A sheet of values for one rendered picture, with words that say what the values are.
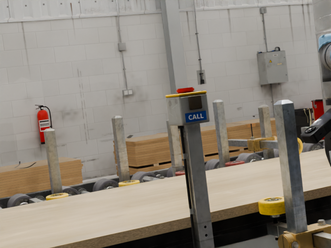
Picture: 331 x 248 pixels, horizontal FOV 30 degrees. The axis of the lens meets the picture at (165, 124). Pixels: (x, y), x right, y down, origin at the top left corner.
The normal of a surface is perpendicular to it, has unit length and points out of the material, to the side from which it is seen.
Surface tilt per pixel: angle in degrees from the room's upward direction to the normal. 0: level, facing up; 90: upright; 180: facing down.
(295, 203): 90
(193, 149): 90
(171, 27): 90
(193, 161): 90
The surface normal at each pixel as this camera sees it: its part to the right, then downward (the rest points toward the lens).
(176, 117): -0.90, 0.13
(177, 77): 0.42, 0.00
